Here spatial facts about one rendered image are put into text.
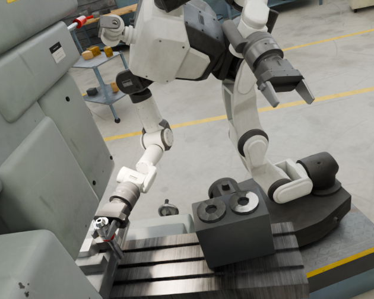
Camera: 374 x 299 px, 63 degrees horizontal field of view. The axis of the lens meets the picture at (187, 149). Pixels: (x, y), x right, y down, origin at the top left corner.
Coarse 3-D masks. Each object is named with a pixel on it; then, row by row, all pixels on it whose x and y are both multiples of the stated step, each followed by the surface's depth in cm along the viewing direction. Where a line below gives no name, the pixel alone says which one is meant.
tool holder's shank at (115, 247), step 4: (112, 240) 99; (112, 244) 100; (116, 244) 101; (112, 248) 101; (116, 248) 101; (120, 248) 104; (116, 252) 102; (120, 252) 103; (120, 256) 104; (124, 256) 105
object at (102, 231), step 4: (104, 224) 95; (108, 224) 96; (96, 228) 94; (100, 228) 94; (104, 228) 94; (108, 228) 96; (100, 232) 95; (104, 232) 95; (100, 236) 96; (104, 236) 96
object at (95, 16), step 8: (272, 0) 688; (280, 0) 670; (288, 0) 652; (320, 0) 638; (120, 8) 735; (128, 8) 698; (80, 16) 725; (88, 16) 722; (96, 16) 698; (232, 16) 670; (72, 32) 711; (88, 40) 785; (80, 48) 732
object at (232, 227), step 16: (240, 192) 95; (256, 192) 95; (192, 208) 97; (208, 208) 95; (224, 208) 91; (240, 208) 90; (256, 208) 89; (208, 224) 90; (224, 224) 88; (240, 224) 89; (256, 224) 89; (208, 240) 91; (224, 240) 92; (240, 240) 92; (256, 240) 93; (272, 240) 94; (208, 256) 95; (224, 256) 96; (240, 256) 97; (256, 256) 97
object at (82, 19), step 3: (78, 18) 82; (81, 18) 83; (84, 18) 84; (75, 21) 81; (78, 21) 81; (81, 21) 82; (84, 21) 84; (72, 24) 78; (75, 24) 80; (78, 24) 81; (81, 24) 82; (69, 27) 76; (72, 27) 78; (75, 27) 80; (78, 27) 82; (69, 30) 76
